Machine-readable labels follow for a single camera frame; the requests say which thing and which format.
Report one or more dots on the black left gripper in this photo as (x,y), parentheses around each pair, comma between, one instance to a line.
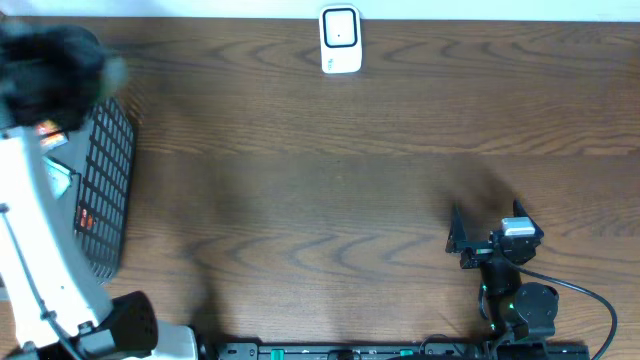
(46,81)

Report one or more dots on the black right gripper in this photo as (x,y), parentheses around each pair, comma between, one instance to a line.
(457,237)

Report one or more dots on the teal wet wipes pack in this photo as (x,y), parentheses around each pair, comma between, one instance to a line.
(60,176)

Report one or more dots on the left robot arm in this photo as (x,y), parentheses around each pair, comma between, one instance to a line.
(60,309)

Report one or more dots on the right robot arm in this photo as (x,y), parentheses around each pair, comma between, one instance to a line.
(521,314)

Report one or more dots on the white barcode scanner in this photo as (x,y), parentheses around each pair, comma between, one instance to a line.
(340,39)

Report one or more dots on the orange snack packet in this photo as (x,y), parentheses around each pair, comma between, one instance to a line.
(51,135)

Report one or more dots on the grey plastic mesh basket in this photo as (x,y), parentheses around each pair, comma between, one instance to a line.
(101,156)

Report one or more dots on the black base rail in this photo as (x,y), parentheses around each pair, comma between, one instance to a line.
(439,349)

